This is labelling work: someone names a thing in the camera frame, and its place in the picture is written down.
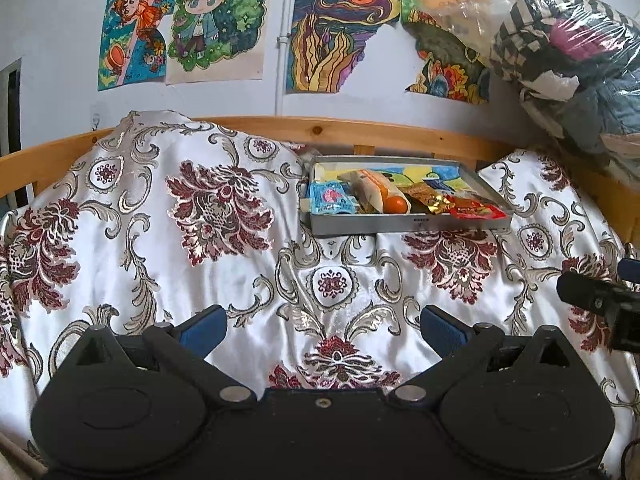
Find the gold candy packet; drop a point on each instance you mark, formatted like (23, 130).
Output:
(435, 201)

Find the grey tray with drawing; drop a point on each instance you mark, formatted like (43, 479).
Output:
(450, 178)

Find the small orange fruit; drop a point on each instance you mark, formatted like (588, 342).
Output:
(396, 204)

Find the white wall pipe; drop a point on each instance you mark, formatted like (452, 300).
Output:
(282, 47)

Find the light blue snack packet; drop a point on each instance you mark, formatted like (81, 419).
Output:
(329, 198)

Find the grey door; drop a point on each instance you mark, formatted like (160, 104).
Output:
(10, 119)

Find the torn flower drawing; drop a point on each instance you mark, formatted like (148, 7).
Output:
(450, 69)

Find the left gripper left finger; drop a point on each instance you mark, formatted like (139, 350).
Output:
(181, 350)

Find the floral satin sofa cover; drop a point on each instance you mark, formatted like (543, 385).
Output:
(166, 217)

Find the blond boy cartoon drawing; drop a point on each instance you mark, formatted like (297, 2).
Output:
(216, 40)

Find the plastic bag of clothes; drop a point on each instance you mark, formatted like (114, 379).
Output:
(575, 64)

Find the red clear snack packet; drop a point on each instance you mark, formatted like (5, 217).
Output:
(469, 209)

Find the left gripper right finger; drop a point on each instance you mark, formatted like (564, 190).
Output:
(463, 350)

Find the girl cartoon drawing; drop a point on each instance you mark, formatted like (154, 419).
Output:
(132, 48)

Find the orange white bread packet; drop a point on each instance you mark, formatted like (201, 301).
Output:
(370, 187)

